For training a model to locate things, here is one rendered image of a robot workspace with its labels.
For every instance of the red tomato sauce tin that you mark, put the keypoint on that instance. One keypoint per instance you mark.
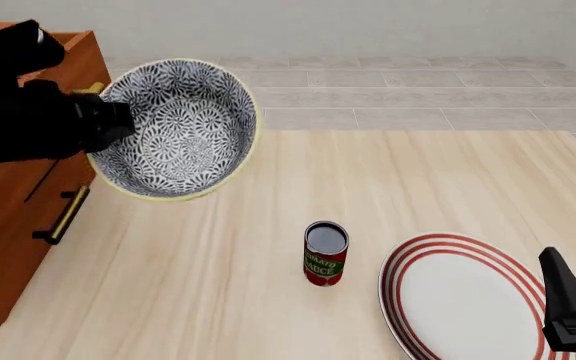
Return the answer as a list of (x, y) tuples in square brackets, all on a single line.
[(325, 258)]

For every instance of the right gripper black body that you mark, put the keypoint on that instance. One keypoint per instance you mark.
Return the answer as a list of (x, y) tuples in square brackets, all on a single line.
[(575, 337)]

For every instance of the wooden cabinet drawer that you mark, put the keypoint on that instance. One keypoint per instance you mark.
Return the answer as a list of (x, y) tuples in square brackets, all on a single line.
[(82, 56), (23, 255)]

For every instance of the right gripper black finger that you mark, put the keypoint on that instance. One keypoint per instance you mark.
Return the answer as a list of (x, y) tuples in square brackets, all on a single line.
[(565, 288)]

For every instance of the black white patterned bowl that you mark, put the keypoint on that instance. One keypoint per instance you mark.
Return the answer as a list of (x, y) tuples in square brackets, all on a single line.
[(188, 131)]

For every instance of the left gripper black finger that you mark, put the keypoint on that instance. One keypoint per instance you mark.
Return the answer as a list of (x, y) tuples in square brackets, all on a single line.
[(120, 123)]

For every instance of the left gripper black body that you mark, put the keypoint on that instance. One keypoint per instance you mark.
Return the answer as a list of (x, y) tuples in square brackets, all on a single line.
[(88, 120)]

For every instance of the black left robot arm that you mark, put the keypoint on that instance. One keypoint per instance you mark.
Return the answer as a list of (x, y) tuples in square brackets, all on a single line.
[(13, 112)]

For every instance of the white plate with red rings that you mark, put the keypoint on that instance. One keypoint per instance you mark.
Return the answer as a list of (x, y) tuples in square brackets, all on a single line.
[(463, 300)]

